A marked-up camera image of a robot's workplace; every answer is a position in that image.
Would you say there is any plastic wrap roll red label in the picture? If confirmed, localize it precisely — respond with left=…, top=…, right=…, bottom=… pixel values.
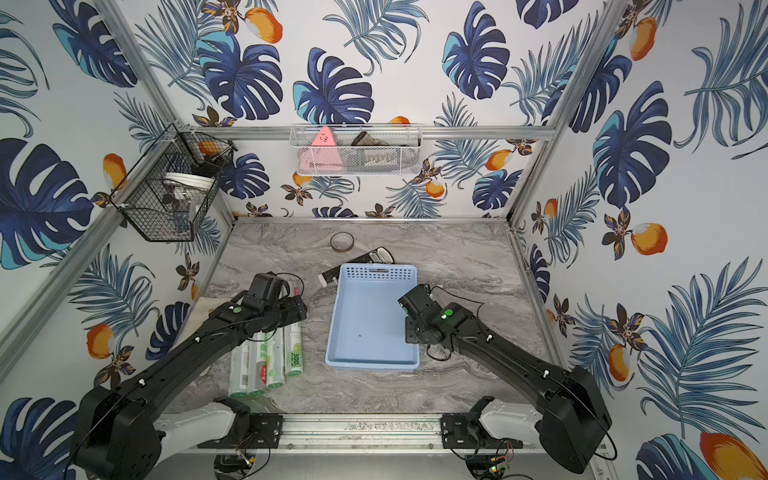
left=248, top=334, right=267, bottom=397

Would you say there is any plastic wrap roll green print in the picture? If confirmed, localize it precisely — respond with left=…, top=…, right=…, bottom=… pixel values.
left=266, top=328, right=285, bottom=390

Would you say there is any plastic wrap roll green label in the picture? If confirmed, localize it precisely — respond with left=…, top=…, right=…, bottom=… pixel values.
left=284, top=323, right=304, bottom=377

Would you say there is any plastic wrap roll white label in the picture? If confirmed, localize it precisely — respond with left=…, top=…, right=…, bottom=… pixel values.
left=228, top=341, right=250, bottom=399

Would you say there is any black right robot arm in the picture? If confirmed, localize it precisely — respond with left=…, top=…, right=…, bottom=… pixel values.
left=398, top=284, right=612, bottom=474

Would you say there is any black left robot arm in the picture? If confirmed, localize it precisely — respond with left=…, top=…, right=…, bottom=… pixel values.
left=68, top=293, right=307, bottom=479

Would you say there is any light blue perforated plastic basket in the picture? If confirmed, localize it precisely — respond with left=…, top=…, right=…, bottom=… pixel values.
left=325, top=263, right=420, bottom=371

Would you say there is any black plastic wrap dispenser box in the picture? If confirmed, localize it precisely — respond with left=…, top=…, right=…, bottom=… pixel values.
left=317, top=247, right=396, bottom=288

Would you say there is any dark brush in mesh basket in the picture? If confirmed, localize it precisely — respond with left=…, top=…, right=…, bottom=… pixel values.
left=339, top=131, right=422, bottom=175

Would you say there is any pink triangular item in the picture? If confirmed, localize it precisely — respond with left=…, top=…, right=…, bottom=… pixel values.
left=297, top=126, right=343, bottom=176

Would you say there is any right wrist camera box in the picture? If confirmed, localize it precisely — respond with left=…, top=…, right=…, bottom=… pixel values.
left=398, top=284, right=434, bottom=318

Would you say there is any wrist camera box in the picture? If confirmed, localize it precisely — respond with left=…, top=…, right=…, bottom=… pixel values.
left=398, top=284, right=434, bottom=318
left=243, top=272, right=290, bottom=313

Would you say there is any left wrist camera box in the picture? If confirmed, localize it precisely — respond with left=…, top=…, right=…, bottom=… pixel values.
left=243, top=272, right=290, bottom=313

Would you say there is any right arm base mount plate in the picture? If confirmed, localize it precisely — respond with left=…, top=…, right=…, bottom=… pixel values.
left=439, top=396, right=524, bottom=450

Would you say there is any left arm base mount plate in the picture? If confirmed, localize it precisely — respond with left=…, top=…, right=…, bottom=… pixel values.
left=197, top=397, right=284, bottom=450

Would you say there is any aluminium front rail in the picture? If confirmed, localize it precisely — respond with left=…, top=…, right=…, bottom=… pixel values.
left=113, top=412, right=607, bottom=454

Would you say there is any black wire wall basket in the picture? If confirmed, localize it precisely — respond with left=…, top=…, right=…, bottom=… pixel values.
left=109, top=124, right=236, bottom=242

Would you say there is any white mesh wall basket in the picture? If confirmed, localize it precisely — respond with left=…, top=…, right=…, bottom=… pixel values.
left=289, top=123, right=423, bottom=176

